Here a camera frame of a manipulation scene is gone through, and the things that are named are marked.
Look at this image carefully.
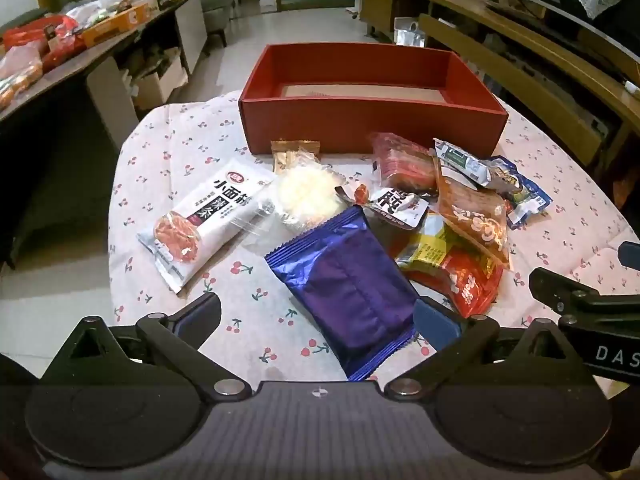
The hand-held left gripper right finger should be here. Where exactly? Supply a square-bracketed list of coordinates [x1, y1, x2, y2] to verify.
[382, 297, 596, 401]

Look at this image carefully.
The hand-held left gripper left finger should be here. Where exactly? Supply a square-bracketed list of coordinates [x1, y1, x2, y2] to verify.
[40, 291, 252, 401]

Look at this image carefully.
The blue white packet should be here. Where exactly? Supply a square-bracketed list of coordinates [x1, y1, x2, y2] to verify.
[487, 156, 552, 230]

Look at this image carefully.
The purple foil packet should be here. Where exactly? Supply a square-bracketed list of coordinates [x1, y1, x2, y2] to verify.
[264, 205, 420, 382]

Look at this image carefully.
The white noodle packet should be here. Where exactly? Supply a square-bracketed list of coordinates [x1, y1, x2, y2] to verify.
[136, 157, 275, 295]

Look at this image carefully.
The small white black packet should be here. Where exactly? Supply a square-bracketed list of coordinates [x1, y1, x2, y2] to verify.
[334, 183, 431, 231]

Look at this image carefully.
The clear round cake packet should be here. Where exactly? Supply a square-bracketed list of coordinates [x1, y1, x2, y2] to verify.
[241, 157, 351, 256]

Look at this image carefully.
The clear red meat packet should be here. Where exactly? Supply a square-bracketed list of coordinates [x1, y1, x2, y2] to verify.
[369, 132, 440, 193]

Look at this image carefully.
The gold foil packet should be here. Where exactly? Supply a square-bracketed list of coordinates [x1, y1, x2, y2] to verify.
[270, 140, 321, 175]

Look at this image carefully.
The red cardboard box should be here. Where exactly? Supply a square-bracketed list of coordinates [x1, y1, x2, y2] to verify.
[238, 43, 510, 157]

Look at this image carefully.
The red orange snack packet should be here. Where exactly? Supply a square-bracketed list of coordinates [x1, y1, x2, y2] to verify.
[400, 250, 503, 318]

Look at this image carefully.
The white cardboard box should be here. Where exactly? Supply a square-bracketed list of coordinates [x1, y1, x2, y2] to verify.
[132, 55, 190, 111]

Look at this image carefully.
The black television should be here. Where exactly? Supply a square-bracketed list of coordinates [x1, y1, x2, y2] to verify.
[580, 0, 640, 56]

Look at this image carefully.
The wooden media shelf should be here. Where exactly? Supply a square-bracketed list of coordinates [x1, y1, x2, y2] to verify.
[360, 0, 640, 171]

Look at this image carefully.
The long dark desk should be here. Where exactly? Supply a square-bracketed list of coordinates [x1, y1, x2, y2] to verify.
[0, 0, 201, 123]

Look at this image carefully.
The clear plastic bag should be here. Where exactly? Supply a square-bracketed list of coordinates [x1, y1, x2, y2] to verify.
[394, 16, 427, 48]

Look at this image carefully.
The clear bag of orange food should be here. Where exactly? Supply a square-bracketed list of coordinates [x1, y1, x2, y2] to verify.
[0, 42, 45, 108]

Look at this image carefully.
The orange cardboard box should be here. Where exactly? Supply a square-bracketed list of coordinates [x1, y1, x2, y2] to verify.
[82, 2, 158, 48]

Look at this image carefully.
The grey armchair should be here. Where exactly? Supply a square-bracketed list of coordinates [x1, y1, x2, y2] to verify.
[200, 0, 236, 48]

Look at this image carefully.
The white plastic bag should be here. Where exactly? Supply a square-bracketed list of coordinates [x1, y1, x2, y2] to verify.
[67, 0, 133, 28]

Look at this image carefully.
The red plastic bag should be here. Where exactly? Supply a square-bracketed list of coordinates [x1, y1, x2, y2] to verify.
[2, 15, 81, 71]

